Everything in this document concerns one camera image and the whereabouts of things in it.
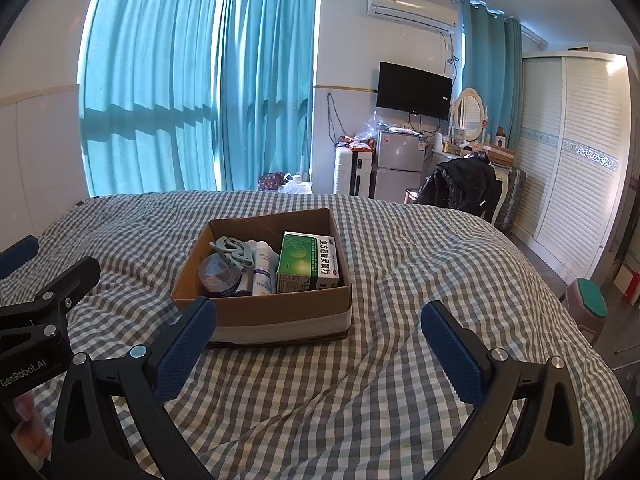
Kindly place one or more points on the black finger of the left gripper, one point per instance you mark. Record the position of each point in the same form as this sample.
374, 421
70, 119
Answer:
67, 289

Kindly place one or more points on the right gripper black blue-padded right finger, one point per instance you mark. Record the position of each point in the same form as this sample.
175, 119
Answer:
547, 440

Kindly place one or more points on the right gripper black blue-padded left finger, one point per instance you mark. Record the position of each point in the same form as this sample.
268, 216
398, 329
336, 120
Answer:
88, 439

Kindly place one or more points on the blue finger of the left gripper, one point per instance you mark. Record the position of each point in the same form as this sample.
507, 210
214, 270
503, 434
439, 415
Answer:
17, 255

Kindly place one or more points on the clear plastic cotton swab jar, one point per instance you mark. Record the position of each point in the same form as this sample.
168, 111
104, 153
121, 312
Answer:
218, 276

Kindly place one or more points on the grey plastic folding hanger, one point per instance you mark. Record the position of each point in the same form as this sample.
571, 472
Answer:
226, 246

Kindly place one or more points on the white purple ointment tube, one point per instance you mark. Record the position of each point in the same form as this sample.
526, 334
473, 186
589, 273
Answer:
265, 261

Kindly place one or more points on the green white medicine box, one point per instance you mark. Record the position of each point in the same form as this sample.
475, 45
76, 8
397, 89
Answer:
307, 262

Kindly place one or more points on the person's left hand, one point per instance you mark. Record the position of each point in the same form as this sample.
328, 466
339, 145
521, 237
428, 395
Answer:
31, 435

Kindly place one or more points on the green topped plastic stool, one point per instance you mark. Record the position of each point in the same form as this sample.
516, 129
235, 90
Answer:
584, 302

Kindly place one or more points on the left turquoise curtain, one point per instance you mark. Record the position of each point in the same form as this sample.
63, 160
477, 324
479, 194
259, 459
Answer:
145, 96

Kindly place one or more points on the turquoise curtain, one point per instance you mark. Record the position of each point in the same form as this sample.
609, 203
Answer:
263, 80
145, 96
493, 67

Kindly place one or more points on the white louvered wardrobe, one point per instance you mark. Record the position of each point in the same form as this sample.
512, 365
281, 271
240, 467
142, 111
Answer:
575, 148

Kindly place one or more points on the brown cardboard box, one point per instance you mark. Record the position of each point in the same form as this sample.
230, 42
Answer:
276, 318

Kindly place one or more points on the black jacket on chair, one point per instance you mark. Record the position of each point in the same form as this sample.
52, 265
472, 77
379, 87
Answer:
467, 184

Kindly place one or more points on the middle turquoise curtain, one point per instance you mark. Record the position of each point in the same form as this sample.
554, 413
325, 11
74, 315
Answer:
263, 80

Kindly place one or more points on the white suitcase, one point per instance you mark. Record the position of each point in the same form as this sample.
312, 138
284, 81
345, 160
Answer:
352, 171

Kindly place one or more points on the silver small refrigerator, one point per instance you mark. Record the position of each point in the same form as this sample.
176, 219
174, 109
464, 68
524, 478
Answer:
399, 164

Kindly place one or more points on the white oval vanity mirror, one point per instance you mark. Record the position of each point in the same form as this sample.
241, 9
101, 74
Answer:
469, 115

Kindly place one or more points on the right turquoise curtain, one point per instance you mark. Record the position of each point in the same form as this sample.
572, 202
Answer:
493, 67

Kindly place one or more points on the black wall television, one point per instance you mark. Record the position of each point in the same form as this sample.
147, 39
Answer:
416, 92

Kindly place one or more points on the white wall air conditioner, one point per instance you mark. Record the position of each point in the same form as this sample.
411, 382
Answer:
421, 13

